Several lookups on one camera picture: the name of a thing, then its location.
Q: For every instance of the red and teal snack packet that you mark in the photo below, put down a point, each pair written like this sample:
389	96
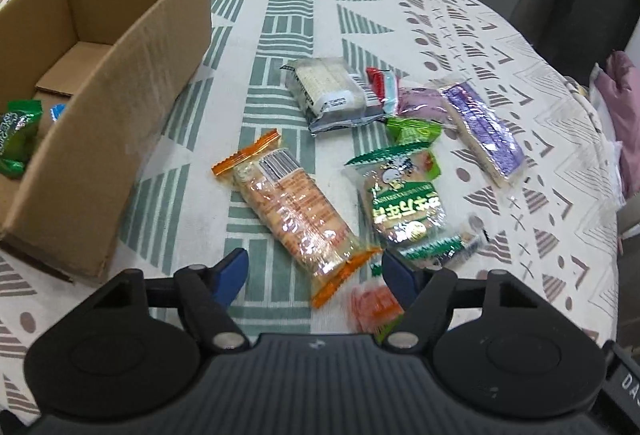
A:
385	85

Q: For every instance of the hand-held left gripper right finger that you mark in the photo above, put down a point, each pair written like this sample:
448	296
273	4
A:
397	276

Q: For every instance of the shiny green snack packet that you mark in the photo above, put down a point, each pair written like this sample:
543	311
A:
17	135

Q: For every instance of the brown cardboard box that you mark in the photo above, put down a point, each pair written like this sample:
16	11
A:
125	115

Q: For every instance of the purple label bar packet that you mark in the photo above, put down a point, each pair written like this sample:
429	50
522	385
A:
482	130

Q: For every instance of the green rice cracker packet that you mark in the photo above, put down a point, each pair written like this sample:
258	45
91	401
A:
400	210

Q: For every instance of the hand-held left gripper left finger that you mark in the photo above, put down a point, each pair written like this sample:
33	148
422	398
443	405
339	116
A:
234	276

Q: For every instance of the pink cloth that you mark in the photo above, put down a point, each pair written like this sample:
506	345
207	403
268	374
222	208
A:
625	105

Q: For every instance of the small blue snack packet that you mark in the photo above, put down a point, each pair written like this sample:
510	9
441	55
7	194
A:
57	111

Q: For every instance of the black chair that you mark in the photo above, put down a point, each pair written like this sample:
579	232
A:
575	5

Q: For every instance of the purple bun packet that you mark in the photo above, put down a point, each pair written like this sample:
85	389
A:
425	102

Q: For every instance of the orange cracker packet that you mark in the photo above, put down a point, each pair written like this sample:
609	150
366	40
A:
290	205

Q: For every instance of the small green snack packet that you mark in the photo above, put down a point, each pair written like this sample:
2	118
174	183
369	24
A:
415	130

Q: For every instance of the clear white cracker packet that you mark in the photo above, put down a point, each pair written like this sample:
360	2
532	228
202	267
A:
325	85

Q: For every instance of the small orange snack packet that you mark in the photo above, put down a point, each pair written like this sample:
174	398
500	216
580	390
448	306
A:
370	307

